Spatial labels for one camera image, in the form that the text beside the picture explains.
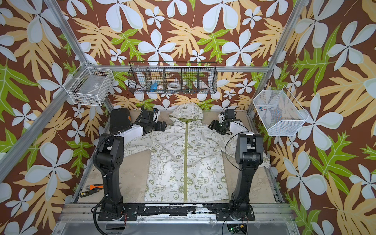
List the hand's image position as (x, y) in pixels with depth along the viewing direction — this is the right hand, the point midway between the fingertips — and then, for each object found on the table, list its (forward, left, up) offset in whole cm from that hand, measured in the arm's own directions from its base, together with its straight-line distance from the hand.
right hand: (212, 126), depth 102 cm
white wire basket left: (+10, +76, +29) cm, 82 cm away
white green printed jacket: (-23, +16, -7) cm, 29 cm away
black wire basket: (+23, +27, +25) cm, 43 cm away
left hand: (+3, +36, +2) cm, 36 cm away
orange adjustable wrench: (-39, +72, -6) cm, 82 cm away
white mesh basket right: (-7, -36, +20) cm, 42 cm away
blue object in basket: (+15, +39, +24) cm, 48 cm away
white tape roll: (+19, +27, +21) cm, 39 cm away
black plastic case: (+9, +68, -1) cm, 69 cm away
